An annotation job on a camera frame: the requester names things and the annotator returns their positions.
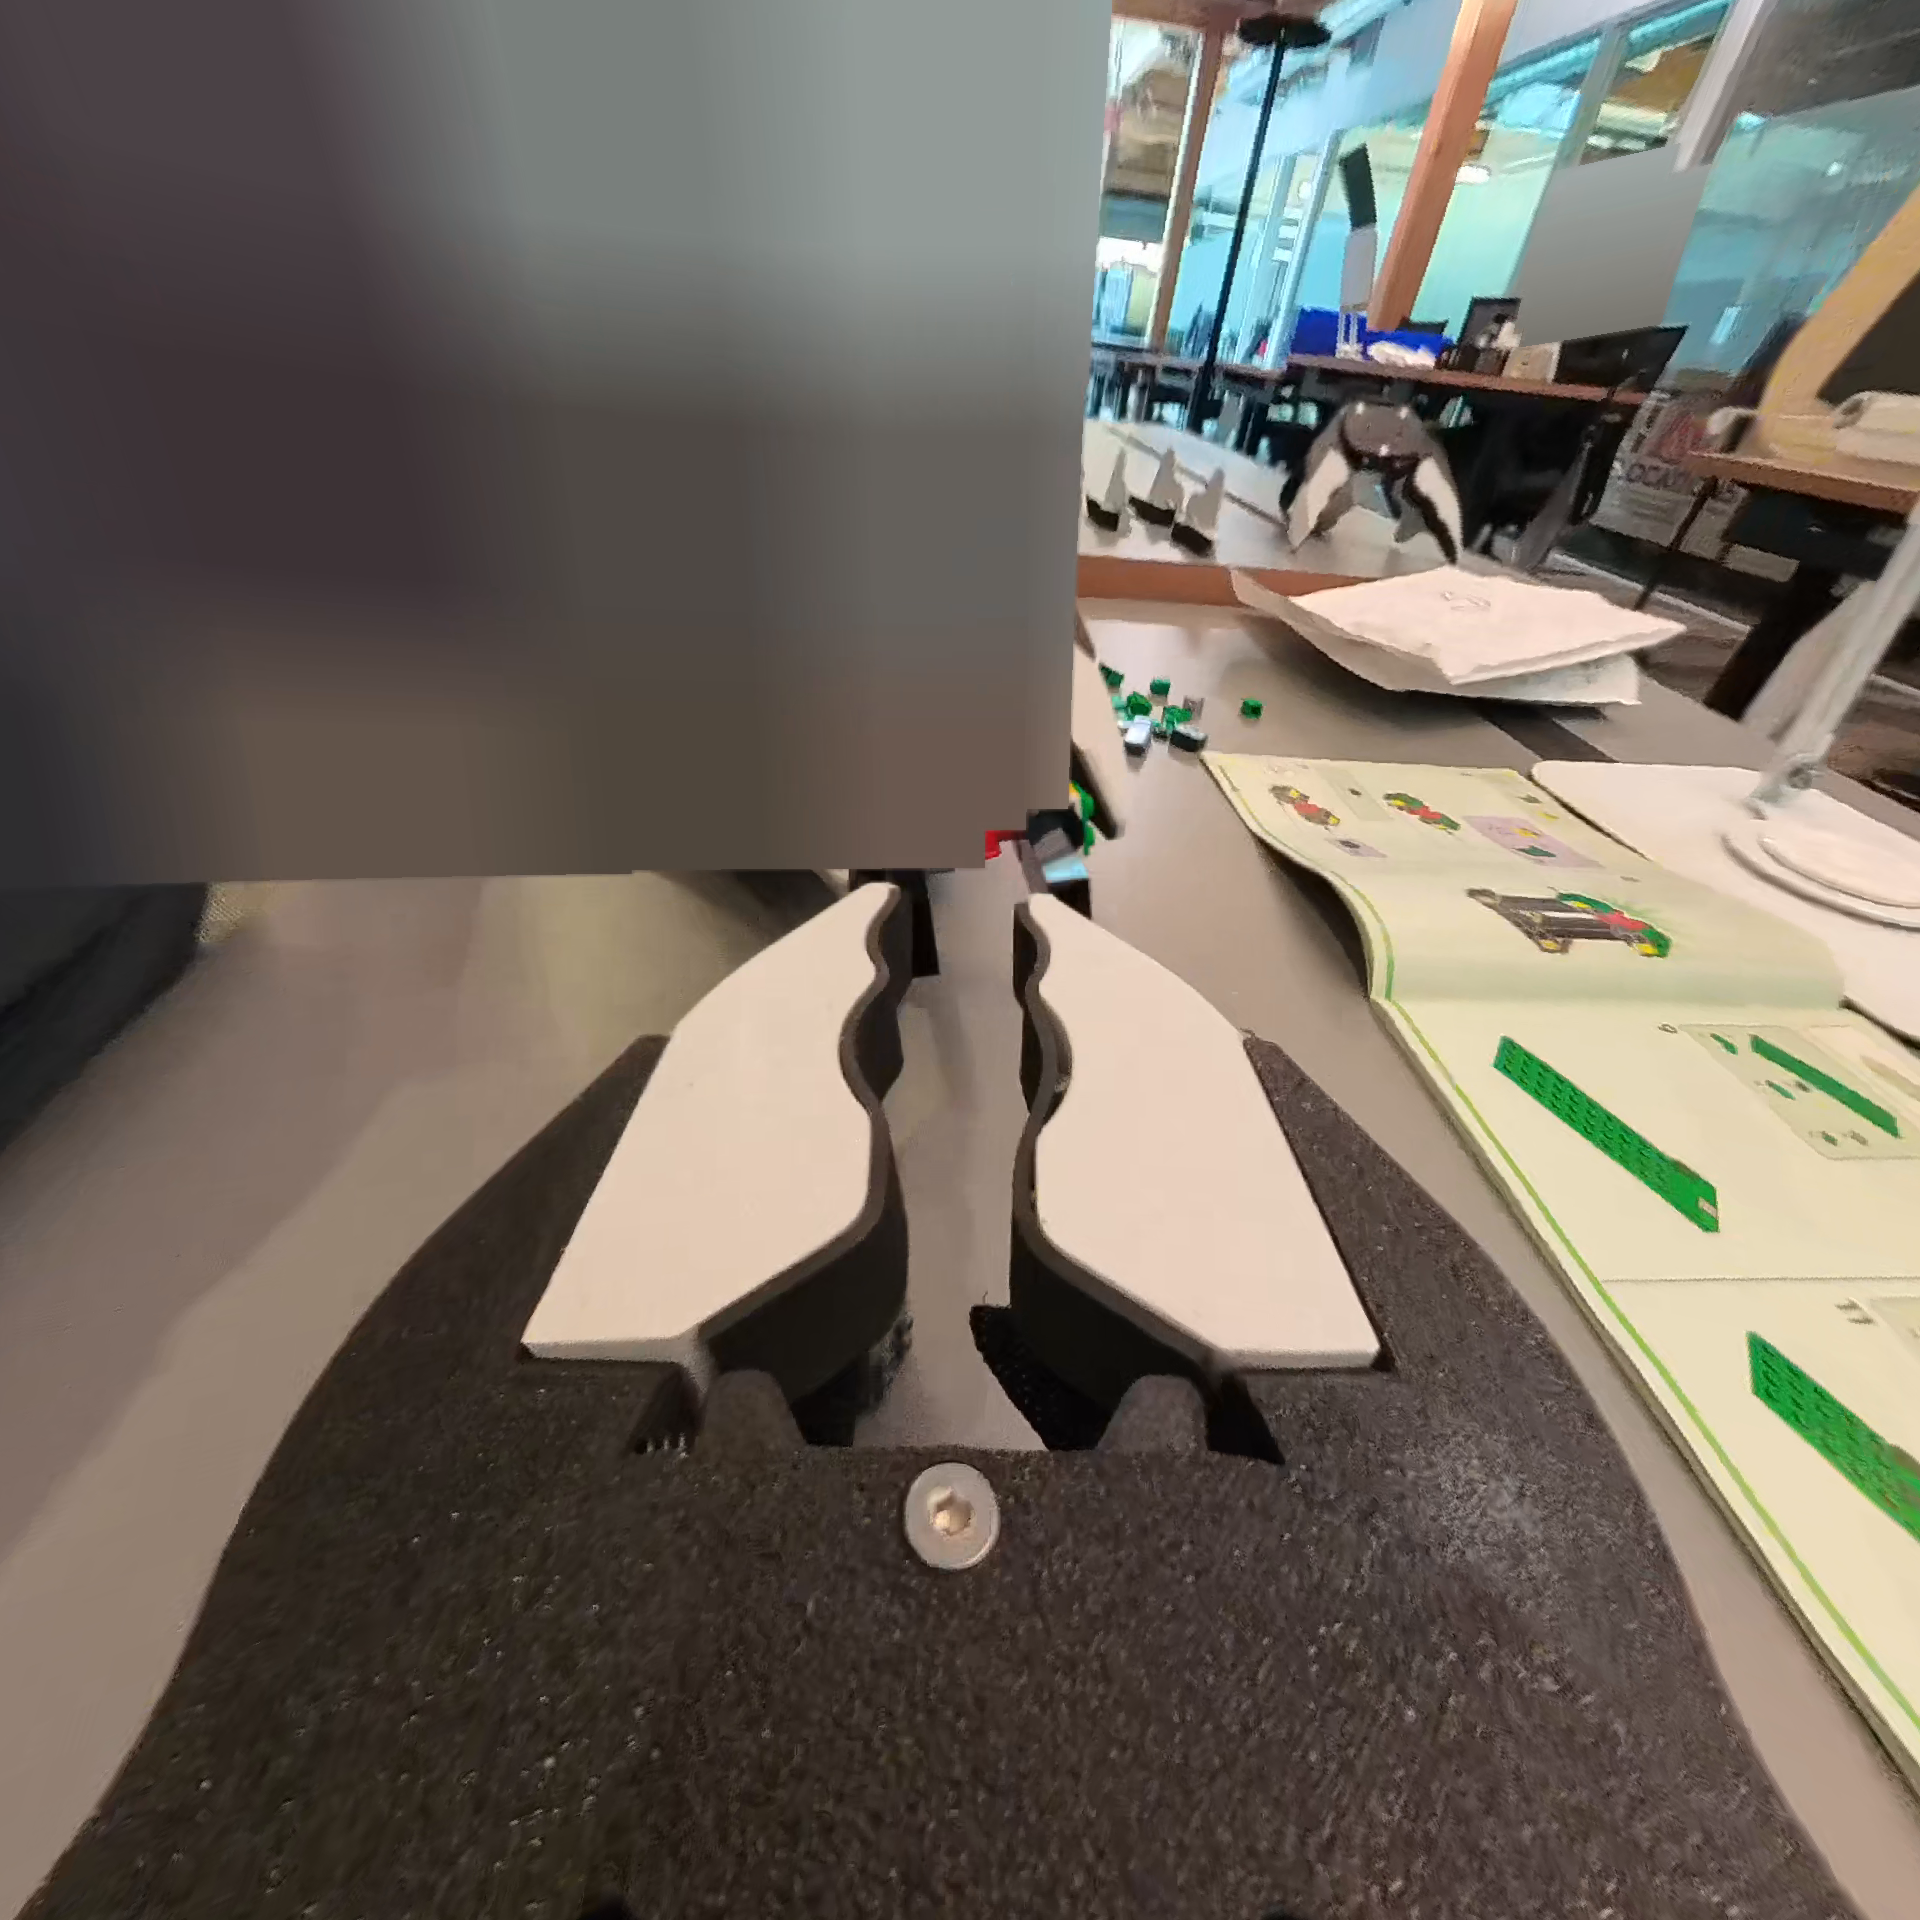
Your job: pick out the white desk lamp base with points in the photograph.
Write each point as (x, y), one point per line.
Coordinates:
(1830, 854)

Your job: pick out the open brick instruction booklet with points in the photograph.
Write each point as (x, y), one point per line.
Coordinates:
(1574, 1081)

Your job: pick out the scattered small green bricks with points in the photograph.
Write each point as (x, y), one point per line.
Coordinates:
(1171, 713)

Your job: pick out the white paper bag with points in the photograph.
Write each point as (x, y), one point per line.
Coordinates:
(1471, 615)
(1561, 682)

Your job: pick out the black floor lamp pole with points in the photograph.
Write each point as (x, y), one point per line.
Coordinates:
(1252, 194)

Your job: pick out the white paper roll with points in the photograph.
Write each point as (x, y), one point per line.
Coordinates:
(1874, 425)

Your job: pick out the wooden side table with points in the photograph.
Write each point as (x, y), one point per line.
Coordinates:
(1815, 480)

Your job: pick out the multicoloured brick assembly black bars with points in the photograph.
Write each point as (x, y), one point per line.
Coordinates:
(1050, 859)

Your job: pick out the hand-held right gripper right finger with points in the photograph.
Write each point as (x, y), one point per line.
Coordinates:
(1185, 1200)

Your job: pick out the blue storage bins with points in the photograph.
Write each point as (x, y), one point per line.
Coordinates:
(1328, 331)

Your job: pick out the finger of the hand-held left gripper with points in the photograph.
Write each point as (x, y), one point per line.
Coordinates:
(1093, 720)

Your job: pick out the grey desk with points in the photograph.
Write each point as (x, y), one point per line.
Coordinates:
(1215, 944)

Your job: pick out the idle hand-held gripper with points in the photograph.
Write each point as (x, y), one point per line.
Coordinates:
(1372, 450)

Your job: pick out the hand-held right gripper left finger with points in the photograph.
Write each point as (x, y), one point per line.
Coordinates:
(721, 1171)

